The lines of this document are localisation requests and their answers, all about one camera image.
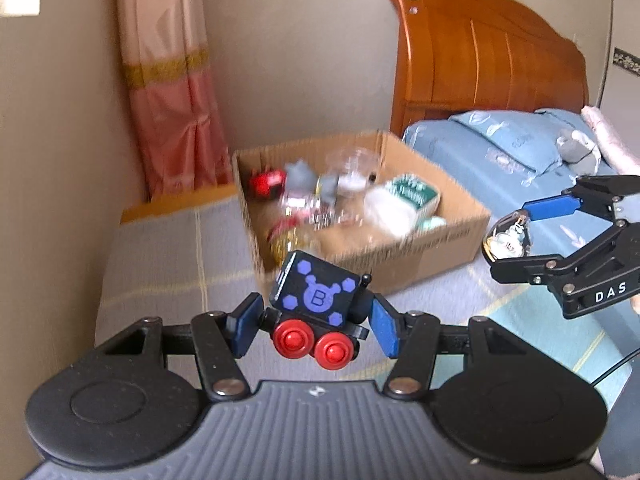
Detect grey plaid bed sheet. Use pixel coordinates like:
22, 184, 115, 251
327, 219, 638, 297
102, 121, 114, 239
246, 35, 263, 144
95, 195, 640, 411

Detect grey plush toy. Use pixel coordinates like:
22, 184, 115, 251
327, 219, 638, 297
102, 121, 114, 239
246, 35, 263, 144
555, 127, 602, 177

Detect blue pillow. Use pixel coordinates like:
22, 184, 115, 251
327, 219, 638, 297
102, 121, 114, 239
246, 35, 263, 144
447, 107, 591, 177

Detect clear plastic cup with lid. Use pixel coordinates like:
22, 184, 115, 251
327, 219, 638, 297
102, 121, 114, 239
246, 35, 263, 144
325, 147, 383, 200

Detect grey hippo toy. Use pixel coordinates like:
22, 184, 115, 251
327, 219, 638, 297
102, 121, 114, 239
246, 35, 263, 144
285, 160, 341, 207

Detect white wardrobe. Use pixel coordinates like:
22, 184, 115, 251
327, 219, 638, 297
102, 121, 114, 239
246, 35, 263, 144
597, 0, 640, 128

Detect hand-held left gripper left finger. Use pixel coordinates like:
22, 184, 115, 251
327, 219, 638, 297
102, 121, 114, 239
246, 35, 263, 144
95, 292, 266, 401

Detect capsule bottle with silver cap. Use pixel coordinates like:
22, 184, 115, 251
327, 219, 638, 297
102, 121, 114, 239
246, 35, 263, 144
267, 220, 322, 272

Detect white tub with green lid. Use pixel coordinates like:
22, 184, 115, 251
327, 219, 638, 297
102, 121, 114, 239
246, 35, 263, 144
364, 174, 442, 236

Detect wooden headboard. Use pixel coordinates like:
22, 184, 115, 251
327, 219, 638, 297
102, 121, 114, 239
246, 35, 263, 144
387, 0, 591, 138

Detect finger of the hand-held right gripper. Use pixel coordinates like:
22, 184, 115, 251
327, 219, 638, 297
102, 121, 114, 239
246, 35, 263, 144
522, 175, 640, 224
490, 220, 632, 287

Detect cardboard box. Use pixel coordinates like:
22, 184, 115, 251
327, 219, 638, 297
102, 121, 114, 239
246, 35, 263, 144
231, 130, 493, 293

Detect pink blanket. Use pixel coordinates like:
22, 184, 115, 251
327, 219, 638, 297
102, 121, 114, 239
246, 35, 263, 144
580, 105, 640, 177

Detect wooden bed side rail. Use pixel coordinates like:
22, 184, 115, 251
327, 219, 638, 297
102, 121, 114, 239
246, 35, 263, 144
120, 182, 239, 224

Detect black cable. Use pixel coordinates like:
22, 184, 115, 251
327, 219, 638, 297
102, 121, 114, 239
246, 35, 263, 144
590, 352, 640, 387

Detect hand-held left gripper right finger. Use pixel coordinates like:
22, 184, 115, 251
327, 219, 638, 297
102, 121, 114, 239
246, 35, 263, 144
369, 292, 516, 401

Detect red and green toy cube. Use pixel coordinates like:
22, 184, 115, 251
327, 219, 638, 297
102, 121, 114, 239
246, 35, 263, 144
250, 170, 287, 201

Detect black toy train red wheels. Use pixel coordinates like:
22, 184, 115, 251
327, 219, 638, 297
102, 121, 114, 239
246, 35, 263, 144
267, 249, 375, 367

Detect pink curtain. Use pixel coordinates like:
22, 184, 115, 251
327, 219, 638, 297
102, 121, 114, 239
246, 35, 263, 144
115, 0, 234, 204

